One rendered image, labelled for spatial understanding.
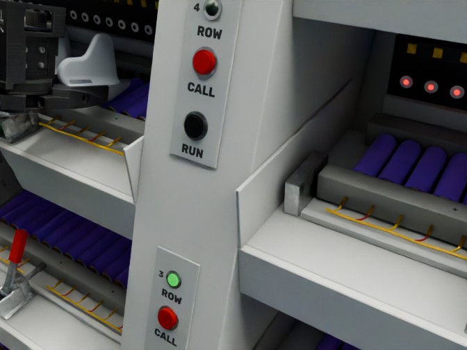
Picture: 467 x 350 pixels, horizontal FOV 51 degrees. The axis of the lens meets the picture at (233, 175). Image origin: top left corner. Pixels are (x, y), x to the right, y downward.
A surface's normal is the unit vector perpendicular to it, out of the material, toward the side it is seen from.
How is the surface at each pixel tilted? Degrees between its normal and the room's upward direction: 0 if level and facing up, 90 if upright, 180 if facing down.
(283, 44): 90
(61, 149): 21
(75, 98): 90
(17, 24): 90
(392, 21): 111
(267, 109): 90
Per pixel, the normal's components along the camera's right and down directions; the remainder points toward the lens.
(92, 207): -0.55, 0.50
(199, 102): -0.52, 0.18
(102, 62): 0.81, 0.30
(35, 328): -0.04, -0.82
